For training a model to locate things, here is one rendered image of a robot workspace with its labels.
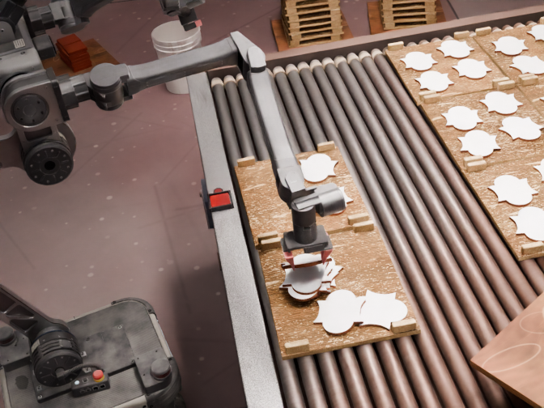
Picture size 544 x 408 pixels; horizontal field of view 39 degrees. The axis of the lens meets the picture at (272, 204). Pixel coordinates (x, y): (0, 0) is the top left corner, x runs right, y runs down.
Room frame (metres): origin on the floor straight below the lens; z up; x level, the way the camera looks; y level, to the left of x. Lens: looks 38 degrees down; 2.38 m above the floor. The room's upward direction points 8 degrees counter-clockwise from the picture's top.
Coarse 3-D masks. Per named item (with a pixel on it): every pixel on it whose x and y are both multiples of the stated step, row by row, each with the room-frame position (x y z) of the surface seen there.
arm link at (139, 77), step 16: (208, 48) 1.85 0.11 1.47; (224, 48) 1.85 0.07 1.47; (240, 48) 1.83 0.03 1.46; (112, 64) 1.78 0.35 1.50; (144, 64) 1.80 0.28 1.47; (160, 64) 1.80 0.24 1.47; (176, 64) 1.80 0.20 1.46; (192, 64) 1.80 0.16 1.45; (208, 64) 1.82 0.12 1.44; (224, 64) 1.84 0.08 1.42; (240, 64) 1.86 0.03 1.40; (96, 80) 1.73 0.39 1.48; (112, 80) 1.73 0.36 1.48; (128, 80) 1.75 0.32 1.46; (144, 80) 1.76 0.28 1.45; (160, 80) 1.78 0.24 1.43; (128, 96) 1.77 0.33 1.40
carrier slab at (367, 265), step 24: (336, 240) 1.63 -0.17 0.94; (360, 240) 1.61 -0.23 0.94; (264, 264) 1.57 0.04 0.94; (336, 264) 1.53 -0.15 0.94; (360, 264) 1.52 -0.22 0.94; (384, 264) 1.51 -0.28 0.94; (336, 288) 1.44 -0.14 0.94; (360, 288) 1.43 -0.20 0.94; (384, 288) 1.42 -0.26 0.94; (288, 312) 1.37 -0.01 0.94; (312, 312) 1.36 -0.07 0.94; (408, 312) 1.32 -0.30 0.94; (288, 336) 1.30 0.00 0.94; (312, 336) 1.29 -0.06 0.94; (336, 336) 1.27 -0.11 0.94; (360, 336) 1.26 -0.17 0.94; (384, 336) 1.25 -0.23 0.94
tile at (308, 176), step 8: (304, 160) 2.02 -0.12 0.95; (312, 160) 2.02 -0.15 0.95; (320, 160) 2.01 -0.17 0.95; (328, 160) 2.00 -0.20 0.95; (304, 168) 1.98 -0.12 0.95; (312, 168) 1.97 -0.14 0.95; (320, 168) 1.97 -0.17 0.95; (328, 168) 1.96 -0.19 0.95; (304, 176) 1.93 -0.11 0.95; (312, 176) 1.93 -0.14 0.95; (320, 176) 1.92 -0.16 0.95; (328, 176) 1.93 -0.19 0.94
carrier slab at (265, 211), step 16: (336, 160) 2.01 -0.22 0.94; (240, 176) 1.99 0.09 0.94; (256, 176) 1.98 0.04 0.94; (272, 176) 1.97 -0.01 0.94; (336, 176) 1.93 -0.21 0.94; (240, 192) 1.91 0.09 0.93; (256, 192) 1.90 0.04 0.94; (272, 192) 1.89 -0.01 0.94; (352, 192) 1.84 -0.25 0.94; (256, 208) 1.82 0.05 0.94; (272, 208) 1.81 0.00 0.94; (288, 208) 1.80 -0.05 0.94; (352, 208) 1.76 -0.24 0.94; (256, 224) 1.75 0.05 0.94; (272, 224) 1.74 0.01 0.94; (288, 224) 1.73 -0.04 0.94; (320, 224) 1.71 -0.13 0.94; (336, 224) 1.70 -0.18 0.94; (256, 240) 1.67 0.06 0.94
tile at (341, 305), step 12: (324, 300) 1.39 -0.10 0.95; (336, 300) 1.38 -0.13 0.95; (348, 300) 1.37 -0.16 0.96; (360, 300) 1.36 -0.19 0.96; (324, 312) 1.35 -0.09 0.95; (336, 312) 1.34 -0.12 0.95; (348, 312) 1.33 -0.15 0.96; (324, 324) 1.31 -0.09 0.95; (336, 324) 1.30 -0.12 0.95; (348, 324) 1.29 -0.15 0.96
